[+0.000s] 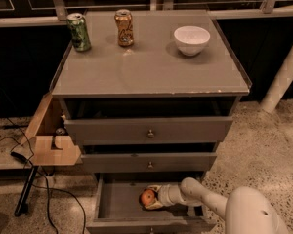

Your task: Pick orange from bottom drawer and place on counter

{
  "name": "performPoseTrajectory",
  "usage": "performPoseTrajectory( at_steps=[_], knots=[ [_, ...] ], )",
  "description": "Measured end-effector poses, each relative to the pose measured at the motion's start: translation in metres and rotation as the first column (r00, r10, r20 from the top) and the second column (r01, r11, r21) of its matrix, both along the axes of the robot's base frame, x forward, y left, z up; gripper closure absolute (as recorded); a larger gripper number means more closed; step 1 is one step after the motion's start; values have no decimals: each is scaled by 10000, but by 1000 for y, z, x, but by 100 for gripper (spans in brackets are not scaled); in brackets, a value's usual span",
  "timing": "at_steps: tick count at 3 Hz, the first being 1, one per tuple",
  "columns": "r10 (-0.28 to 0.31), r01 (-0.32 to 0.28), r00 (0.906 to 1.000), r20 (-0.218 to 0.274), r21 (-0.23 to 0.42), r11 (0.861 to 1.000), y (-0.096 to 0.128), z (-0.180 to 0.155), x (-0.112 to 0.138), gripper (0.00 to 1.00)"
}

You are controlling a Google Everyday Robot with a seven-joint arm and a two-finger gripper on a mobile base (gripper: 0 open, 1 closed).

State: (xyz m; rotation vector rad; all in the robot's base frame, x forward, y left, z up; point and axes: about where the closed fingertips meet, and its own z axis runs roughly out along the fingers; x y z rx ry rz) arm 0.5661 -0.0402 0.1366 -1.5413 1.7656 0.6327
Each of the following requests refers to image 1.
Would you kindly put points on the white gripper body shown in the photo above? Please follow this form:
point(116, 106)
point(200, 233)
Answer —
point(165, 195)

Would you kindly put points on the orange fruit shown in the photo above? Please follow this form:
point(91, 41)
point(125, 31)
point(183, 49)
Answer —
point(147, 197)

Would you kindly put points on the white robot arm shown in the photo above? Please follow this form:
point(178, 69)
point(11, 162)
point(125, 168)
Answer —
point(250, 186)

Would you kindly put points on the grey bottom drawer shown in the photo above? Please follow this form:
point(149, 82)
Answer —
point(118, 211)

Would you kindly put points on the grey drawer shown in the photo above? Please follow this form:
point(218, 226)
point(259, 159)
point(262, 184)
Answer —
point(118, 211)
point(110, 121)
point(140, 158)

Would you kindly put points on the grey middle drawer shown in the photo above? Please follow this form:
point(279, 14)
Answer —
point(140, 158)

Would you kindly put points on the grey drawer cabinet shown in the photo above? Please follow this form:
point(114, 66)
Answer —
point(153, 67)

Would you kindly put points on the grey top drawer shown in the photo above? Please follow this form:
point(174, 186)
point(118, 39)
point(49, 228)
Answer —
point(110, 121)

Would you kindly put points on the open cardboard box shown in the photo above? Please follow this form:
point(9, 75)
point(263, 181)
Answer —
point(49, 148)

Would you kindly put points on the black flat bar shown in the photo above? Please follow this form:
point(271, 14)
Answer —
point(22, 206)

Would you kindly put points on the white ceramic bowl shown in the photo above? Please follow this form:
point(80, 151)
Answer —
point(191, 40)

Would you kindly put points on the green soda can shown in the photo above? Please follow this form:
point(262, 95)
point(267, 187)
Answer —
point(79, 33)

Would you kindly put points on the gold soda can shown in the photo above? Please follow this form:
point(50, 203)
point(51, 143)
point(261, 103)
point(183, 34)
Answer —
point(124, 22)

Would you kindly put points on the metal window railing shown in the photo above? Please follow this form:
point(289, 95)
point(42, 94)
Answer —
point(146, 7)

